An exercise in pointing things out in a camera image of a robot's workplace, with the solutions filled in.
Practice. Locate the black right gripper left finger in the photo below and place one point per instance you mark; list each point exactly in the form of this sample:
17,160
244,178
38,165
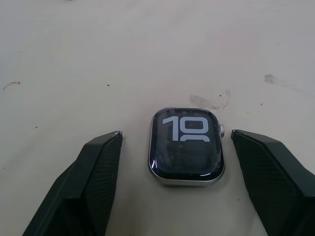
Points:
81,186

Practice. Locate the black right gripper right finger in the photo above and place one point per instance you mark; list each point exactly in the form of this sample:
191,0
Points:
275,182

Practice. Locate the silver smartwatch body black screen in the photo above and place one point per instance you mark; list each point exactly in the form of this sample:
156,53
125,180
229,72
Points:
187,147

